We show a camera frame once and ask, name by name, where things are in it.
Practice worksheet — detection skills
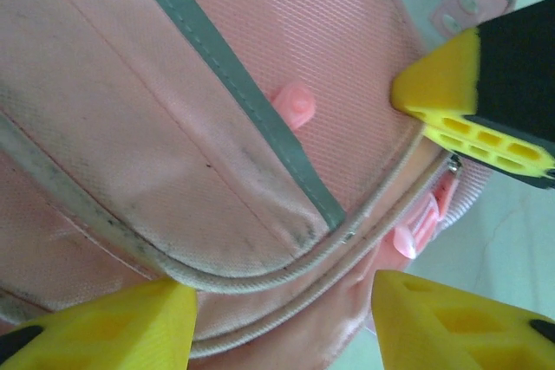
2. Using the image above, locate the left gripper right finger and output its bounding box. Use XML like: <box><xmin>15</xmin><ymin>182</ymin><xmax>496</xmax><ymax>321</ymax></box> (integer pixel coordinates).
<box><xmin>372</xmin><ymin>269</ymin><xmax>555</xmax><ymax>370</ymax></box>

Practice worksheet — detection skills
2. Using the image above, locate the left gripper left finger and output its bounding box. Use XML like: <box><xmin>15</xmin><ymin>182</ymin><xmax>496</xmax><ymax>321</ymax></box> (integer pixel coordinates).
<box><xmin>0</xmin><ymin>276</ymin><xmax>199</xmax><ymax>370</ymax></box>

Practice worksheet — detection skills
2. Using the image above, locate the pink student backpack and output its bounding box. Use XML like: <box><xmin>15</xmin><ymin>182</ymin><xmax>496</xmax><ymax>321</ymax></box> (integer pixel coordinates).
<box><xmin>0</xmin><ymin>0</ymin><xmax>517</xmax><ymax>370</ymax></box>

